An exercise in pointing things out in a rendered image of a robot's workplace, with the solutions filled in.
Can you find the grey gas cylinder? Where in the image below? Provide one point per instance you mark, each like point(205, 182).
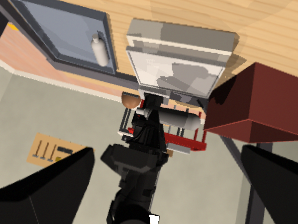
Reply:
point(173, 117)

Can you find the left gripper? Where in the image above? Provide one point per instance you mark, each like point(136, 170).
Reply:
point(141, 186)

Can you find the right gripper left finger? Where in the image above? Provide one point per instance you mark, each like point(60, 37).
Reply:
point(52, 195)

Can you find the red open-top box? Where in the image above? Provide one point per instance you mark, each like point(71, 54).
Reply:
point(258, 93)

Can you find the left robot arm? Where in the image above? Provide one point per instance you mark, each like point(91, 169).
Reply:
point(132, 213)

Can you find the grey digital scale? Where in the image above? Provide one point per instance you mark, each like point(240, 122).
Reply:
point(196, 74)

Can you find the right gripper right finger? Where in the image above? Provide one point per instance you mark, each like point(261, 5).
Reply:
point(275, 179)

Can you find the silver co2 cylinder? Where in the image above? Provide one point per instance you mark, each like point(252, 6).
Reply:
point(99, 49)

